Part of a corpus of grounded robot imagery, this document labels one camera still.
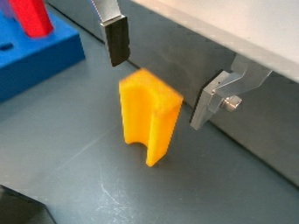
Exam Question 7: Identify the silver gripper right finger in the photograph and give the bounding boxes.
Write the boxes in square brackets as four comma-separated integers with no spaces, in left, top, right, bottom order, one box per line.
[190,54,272,130]

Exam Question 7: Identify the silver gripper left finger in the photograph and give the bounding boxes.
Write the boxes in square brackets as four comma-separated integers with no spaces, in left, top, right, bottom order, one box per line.
[89,0,130,67]

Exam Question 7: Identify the yellow arch object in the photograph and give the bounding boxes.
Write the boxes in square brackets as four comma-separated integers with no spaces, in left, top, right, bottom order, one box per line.
[118,69,182,167]

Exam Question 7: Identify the blue shape sorting board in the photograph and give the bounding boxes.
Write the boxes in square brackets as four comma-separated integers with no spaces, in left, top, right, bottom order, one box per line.
[0,11,85,103]

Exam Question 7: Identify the red hexagon peg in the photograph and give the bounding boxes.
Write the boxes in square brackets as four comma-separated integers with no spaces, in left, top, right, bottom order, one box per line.
[8,0,53,39]

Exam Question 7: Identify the purple star peg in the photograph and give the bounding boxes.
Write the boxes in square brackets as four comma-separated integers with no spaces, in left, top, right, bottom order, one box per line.
[0,0,14,18]

